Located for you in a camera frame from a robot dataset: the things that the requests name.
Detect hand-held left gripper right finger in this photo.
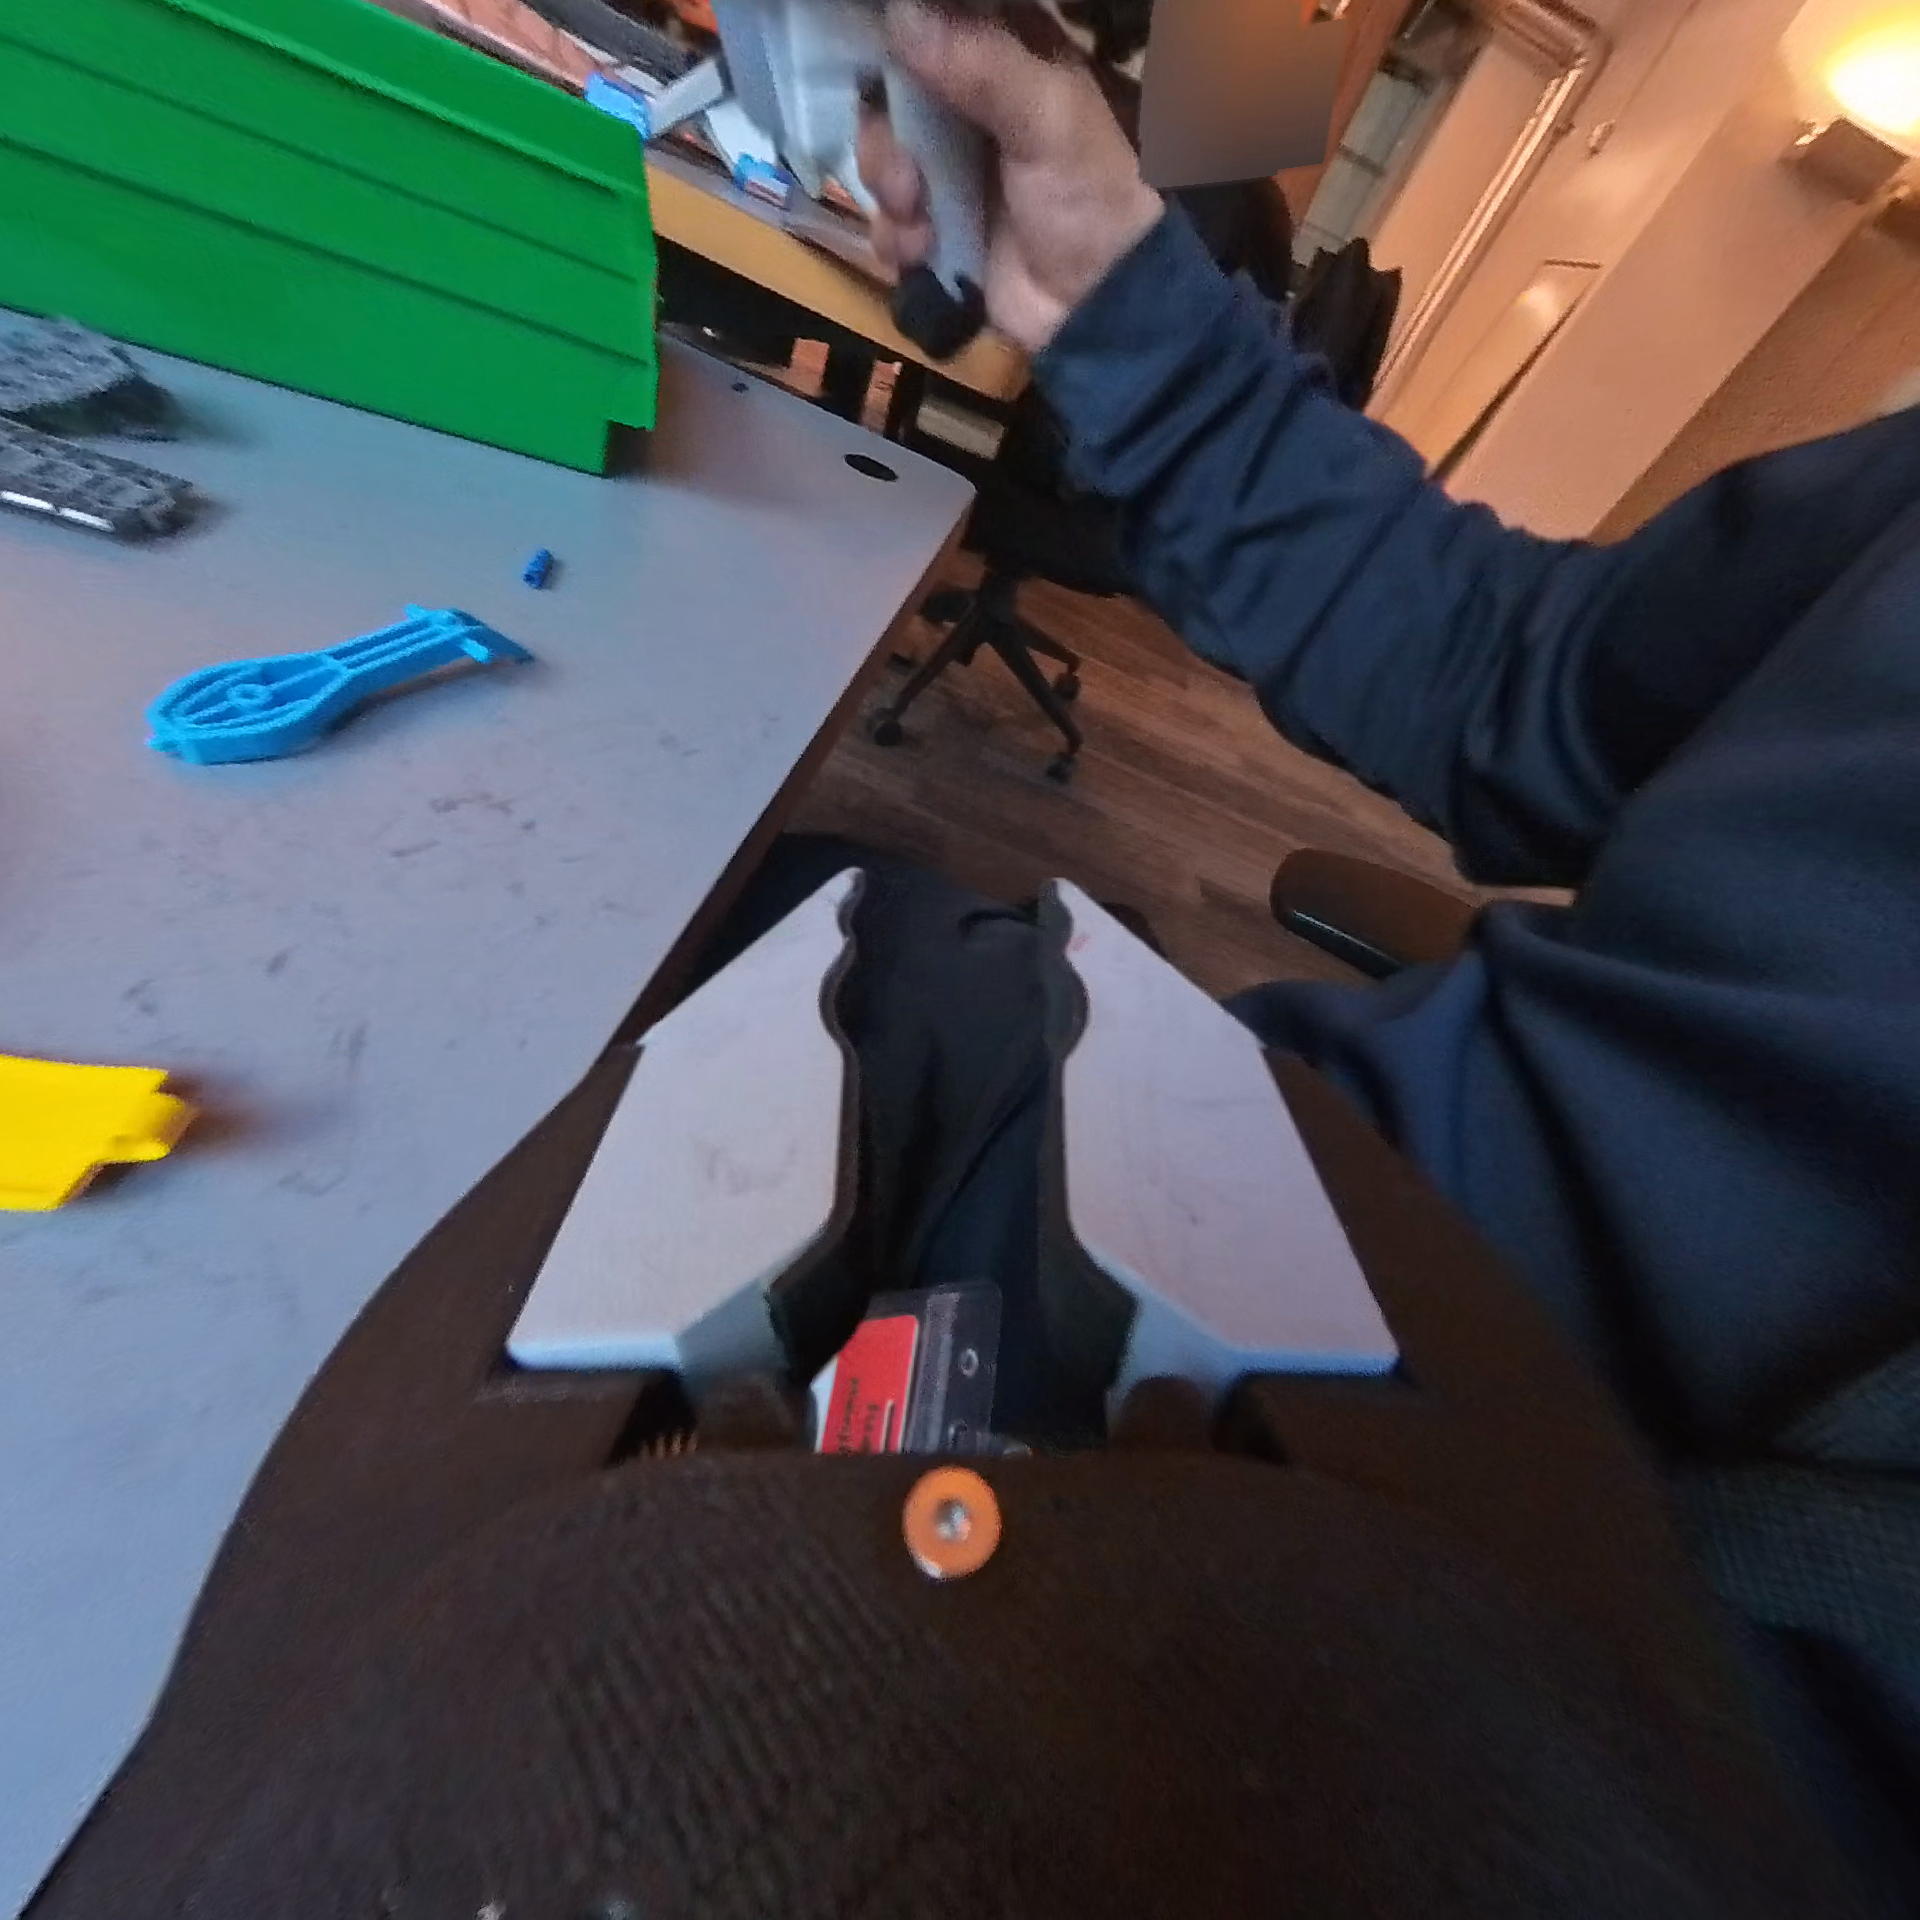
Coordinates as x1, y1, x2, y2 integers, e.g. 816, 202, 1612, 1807
1035, 877, 1401, 1382

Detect person's right hand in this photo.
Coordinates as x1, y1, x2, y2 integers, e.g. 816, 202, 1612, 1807
855, 0, 1170, 355

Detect tan adjacent table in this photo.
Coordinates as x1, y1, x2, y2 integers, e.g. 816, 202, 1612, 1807
647, 142, 1038, 406

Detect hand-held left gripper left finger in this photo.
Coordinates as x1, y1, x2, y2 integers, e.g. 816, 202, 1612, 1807
505, 868, 873, 1375

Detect wall lamp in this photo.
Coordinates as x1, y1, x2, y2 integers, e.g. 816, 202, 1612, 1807
1782, 0, 1920, 202

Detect yellow scoop piece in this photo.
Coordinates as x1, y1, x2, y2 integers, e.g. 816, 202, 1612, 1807
0, 1053, 197, 1215

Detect person's right forearm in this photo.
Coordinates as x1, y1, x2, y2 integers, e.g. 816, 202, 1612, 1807
1028, 202, 1652, 893

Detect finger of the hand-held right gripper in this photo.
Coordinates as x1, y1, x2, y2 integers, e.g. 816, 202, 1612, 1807
713, 0, 891, 220

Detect green storage bin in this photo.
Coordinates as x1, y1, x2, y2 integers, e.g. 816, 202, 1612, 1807
0, 0, 665, 481

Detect blue brick separator tool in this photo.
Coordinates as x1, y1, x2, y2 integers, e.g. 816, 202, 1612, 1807
142, 605, 534, 766

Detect person's dark clothed body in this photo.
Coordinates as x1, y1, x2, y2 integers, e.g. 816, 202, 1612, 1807
840, 406, 1920, 1920

